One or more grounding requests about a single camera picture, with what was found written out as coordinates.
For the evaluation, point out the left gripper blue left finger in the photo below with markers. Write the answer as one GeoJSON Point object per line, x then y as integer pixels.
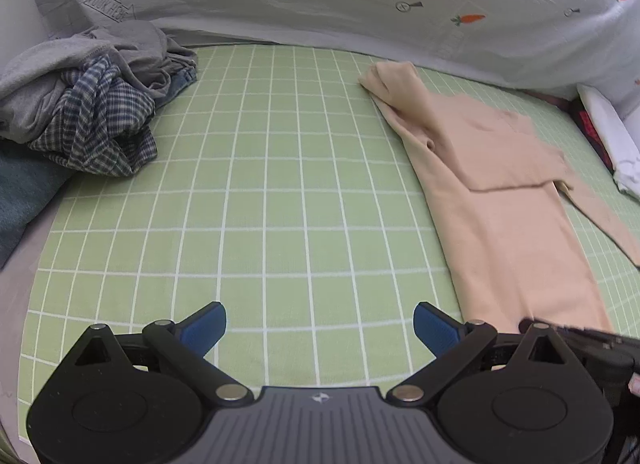
{"type": "Point", "coordinates": [181, 349]}

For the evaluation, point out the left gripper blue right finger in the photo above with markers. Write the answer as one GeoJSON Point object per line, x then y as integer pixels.
{"type": "Point", "coordinates": [459, 350]}

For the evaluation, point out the beige long-sleeve top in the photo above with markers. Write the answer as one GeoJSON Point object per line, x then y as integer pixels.
{"type": "Point", "coordinates": [496, 193]}

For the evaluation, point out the green grid cutting mat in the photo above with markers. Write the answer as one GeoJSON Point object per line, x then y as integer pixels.
{"type": "Point", "coordinates": [277, 190]}

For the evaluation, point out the white folded garment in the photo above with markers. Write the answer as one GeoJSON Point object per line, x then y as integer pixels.
{"type": "Point", "coordinates": [620, 147]}

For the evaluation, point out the blue denim garment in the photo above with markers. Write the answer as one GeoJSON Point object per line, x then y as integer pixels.
{"type": "Point", "coordinates": [28, 181]}

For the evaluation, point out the blue plaid shirt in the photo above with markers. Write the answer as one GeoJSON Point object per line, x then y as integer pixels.
{"type": "Point", "coordinates": [101, 124]}

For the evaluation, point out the red black garment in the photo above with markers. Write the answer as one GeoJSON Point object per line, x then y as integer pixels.
{"type": "Point", "coordinates": [583, 122]}

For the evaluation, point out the grey sweatshirt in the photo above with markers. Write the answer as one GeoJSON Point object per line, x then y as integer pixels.
{"type": "Point", "coordinates": [33, 82]}

